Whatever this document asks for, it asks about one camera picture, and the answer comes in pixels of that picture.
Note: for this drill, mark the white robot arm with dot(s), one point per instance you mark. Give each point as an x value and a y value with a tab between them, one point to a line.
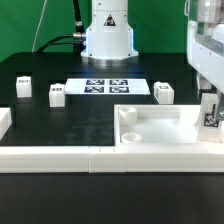
109	40

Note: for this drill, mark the white plate with fiducial tags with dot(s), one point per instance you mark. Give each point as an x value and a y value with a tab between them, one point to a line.
75	86

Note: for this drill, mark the white square table top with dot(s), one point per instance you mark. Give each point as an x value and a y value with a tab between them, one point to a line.
157	124

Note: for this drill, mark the white U-shaped obstacle fence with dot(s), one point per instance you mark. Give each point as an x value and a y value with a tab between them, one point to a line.
198	157

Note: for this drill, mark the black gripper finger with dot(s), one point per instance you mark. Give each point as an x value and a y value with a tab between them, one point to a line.
220	106

